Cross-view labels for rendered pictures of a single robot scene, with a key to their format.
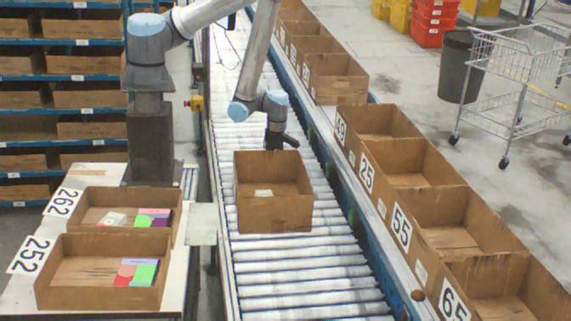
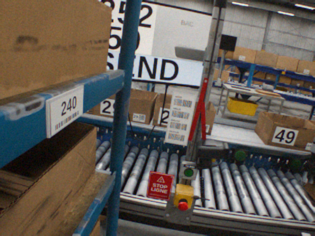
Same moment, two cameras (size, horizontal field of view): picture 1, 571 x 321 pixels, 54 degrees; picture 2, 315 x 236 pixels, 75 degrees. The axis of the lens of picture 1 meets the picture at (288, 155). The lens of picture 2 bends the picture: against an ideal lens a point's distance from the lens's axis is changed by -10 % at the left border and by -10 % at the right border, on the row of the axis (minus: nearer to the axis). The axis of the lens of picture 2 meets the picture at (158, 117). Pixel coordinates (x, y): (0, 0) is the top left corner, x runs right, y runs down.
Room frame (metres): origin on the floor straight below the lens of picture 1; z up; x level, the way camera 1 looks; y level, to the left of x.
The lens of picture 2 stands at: (2.82, 1.29, 1.39)
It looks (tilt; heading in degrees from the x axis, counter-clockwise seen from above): 17 degrees down; 286
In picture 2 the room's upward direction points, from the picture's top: 9 degrees clockwise
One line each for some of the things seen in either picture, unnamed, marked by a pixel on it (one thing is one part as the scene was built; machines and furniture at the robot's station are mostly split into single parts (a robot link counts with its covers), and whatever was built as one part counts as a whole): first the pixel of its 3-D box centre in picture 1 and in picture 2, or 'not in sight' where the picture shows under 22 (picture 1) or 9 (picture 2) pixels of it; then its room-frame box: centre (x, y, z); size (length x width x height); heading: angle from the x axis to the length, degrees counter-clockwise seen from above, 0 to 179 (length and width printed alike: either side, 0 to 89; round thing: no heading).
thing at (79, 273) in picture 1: (107, 270); not in sight; (1.48, 0.58, 0.80); 0.38 x 0.28 x 0.10; 95
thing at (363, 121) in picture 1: (376, 137); (287, 131); (2.33, -0.39, 0.96); 0.39 x 0.29 x 0.17; 12
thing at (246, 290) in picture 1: (307, 288); not in sight; (1.54, -0.10, 0.72); 0.52 x 0.05 x 0.05; 102
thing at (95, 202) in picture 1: (128, 216); not in sight; (1.80, 0.60, 0.80); 0.38 x 0.28 x 0.10; 94
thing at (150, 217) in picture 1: (152, 223); not in sight; (1.80, 0.51, 0.78); 0.19 x 0.14 x 0.02; 5
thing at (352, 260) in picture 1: (300, 265); not in sight; (1.67, -0.07, 0.72); 0.52 x 0.05 x 0.05; 102
